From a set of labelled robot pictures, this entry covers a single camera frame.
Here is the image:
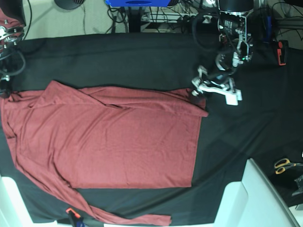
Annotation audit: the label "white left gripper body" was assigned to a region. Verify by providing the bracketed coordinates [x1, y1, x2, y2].
[191, 65, 242, 105]

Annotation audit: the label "red long-sleeve shirt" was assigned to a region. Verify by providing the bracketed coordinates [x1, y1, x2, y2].
[0, 81, 208, 226]

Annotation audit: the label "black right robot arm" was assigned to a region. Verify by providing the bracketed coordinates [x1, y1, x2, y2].
[0, 0, 26, 98]

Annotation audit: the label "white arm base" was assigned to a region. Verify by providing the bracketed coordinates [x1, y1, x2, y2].
[0, 176, 57, 227]
[214, 158, 299, 227]

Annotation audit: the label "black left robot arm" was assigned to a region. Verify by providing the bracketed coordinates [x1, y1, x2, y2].
[190, 0, 254, 106]

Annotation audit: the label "black table cloth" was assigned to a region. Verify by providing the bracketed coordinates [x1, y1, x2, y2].
[12, 33, 303, 226]

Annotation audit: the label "orange black clamp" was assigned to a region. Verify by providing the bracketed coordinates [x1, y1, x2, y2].
[276, 40, 289, 66]

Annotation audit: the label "white power strip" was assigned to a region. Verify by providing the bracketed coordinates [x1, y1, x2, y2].
[182, 13, 214, 24]

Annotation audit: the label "black stand pole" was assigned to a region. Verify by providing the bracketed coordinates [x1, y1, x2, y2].
[126, 7, 145, 33]

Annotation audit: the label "blue box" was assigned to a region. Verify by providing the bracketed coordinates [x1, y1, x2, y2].
[105, 0, 170, 7]

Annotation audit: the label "orange blue front clamp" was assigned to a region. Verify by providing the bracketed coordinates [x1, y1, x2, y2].
[65, 208, 87, 227]

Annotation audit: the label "yellow-handled scissors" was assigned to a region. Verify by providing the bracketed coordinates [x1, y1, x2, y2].
[274, 158, 303, 175]

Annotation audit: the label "blue clamp handle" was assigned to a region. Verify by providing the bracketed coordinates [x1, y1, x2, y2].
[263, 16, 272, 43]

